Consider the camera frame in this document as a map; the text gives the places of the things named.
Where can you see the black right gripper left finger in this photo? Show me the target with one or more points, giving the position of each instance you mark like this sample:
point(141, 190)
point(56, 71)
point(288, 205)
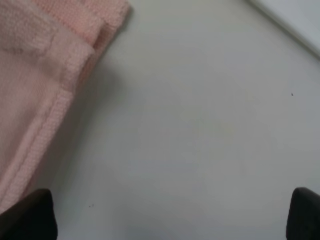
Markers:
point(32, 218)

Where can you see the pink terry towel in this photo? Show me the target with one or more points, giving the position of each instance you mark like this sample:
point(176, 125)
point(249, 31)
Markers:
point(48, 49)

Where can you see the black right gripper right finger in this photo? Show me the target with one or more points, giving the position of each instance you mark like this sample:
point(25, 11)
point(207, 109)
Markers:
point(303, 221)

